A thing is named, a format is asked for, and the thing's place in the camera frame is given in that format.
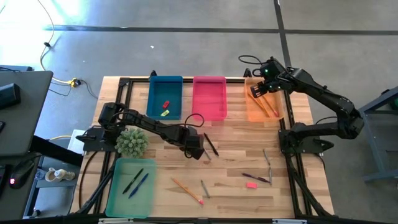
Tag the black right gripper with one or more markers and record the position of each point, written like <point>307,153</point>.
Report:
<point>275,76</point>

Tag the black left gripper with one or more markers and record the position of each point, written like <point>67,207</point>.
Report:
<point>191,143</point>

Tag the black pen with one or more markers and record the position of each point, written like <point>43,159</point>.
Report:
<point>211,144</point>
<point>133,181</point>

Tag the yellow-green eraser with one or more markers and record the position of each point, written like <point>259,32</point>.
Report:
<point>164,113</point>

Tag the blue pen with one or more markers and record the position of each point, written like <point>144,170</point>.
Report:
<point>138,185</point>

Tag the purple pen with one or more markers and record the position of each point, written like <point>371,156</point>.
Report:
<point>255,177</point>

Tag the pink eraser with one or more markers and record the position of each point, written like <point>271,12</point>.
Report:
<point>252,185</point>

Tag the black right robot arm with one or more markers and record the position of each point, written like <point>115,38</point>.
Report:
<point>323,93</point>

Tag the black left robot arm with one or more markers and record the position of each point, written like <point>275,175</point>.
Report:
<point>149,124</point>

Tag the black table clamp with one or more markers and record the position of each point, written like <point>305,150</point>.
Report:
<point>153,73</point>
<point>247,72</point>

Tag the orange plastic bin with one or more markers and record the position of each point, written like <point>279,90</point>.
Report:
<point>258,116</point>

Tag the pink plastic bin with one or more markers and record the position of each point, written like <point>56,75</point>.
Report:
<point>209,96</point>

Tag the blue plastic bin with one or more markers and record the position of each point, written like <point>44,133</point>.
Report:
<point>164,90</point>

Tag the green succulent in patterned pot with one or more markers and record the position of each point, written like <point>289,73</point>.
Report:
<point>132,143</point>

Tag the teal plastic bin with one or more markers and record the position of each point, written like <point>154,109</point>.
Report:
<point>130,205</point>

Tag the white paper sheet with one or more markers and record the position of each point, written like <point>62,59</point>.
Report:
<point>74,143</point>

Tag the blue-grey metal workbench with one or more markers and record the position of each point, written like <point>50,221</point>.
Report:
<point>373,146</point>

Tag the yellow power plug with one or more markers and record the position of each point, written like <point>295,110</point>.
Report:
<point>74,82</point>

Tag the cream ceramic object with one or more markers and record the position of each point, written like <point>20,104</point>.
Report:
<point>59,175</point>

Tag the grey desk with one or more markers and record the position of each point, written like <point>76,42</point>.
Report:
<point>28,124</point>

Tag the black computer mouse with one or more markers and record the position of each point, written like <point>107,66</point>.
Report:
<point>21,174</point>

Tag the black desk speaker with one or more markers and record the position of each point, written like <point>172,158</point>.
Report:
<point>9,96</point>

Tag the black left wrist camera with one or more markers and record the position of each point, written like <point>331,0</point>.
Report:
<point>199,141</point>

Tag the black aluminium table frame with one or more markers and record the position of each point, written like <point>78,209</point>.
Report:
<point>136,80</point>

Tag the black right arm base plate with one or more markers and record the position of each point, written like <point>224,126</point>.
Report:
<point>323,146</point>

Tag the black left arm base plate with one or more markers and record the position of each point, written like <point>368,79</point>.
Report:
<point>93,140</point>

